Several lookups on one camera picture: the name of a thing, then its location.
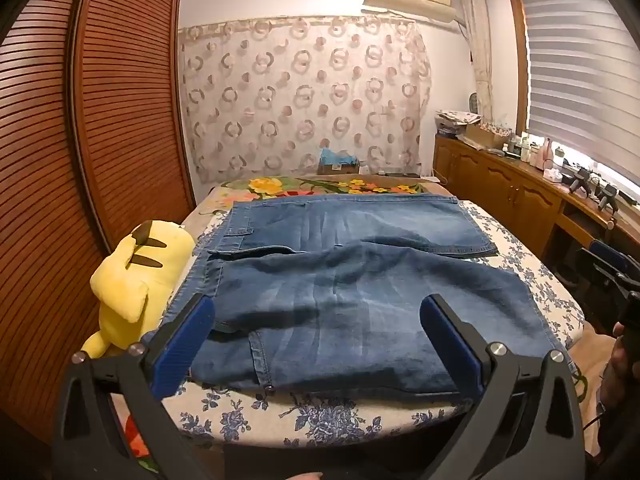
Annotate yellow plush toy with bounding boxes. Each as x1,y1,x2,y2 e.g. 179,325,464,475
80,219,197,358

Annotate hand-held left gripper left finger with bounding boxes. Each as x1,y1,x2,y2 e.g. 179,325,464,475
52,294,228,480

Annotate wooden cabinet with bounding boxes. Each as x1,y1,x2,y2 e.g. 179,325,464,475
432,132,640,291

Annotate black cable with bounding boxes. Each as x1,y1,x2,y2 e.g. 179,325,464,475
582,400,608,431

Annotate cream window curtain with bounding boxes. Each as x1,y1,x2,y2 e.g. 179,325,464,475
457,0,496,116

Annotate blue floral white sheet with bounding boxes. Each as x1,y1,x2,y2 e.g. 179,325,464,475
107,199,587,451

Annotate grey striped window blind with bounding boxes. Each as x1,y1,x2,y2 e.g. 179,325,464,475
515,0,640,181

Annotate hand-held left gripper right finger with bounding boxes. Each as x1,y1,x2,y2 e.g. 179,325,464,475
415,294,587,480

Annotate stack of printed cloths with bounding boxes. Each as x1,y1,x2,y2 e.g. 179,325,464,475
434,109,483,140

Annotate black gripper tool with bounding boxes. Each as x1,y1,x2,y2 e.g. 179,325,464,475
597,184,621,211
567,167,592,195

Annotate cardboard box with blue bag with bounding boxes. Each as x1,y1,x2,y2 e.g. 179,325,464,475
317,147,361,176

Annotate pink bottle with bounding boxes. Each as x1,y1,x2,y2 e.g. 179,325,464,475
531,139,553,168

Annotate circle-patterned sheer curtain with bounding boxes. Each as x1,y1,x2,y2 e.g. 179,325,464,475
177,15,433,183

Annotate open cardboard box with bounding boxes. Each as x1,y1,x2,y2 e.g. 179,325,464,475
465,122,513,150

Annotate wooden louvered wardrobe door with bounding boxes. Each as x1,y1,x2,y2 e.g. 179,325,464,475
67,0,197,256
0,0,108,446

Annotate blue denim pants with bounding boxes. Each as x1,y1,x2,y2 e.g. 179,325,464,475
187,195,551,403

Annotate person's right hand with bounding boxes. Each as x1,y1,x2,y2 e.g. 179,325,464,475
600,321,640,411

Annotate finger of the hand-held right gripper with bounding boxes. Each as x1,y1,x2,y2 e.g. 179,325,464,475
575,241,633,288

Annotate wooden window frame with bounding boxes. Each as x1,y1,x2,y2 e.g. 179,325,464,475
507,0,532,133

